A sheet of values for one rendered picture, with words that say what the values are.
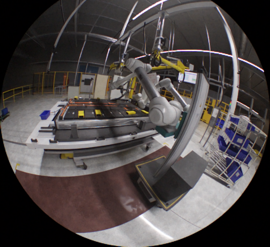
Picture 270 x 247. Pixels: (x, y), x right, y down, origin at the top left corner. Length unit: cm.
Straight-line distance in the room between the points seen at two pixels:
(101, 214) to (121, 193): 51
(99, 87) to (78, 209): 583
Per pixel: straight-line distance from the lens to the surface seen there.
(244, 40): 886
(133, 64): 84
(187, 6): 205
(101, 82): 577
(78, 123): 101
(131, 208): 146
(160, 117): 50
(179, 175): 85
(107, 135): 94
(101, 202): 145
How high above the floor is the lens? 144
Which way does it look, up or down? 17 degrees down
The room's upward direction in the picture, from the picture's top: 13 degrees clockwise
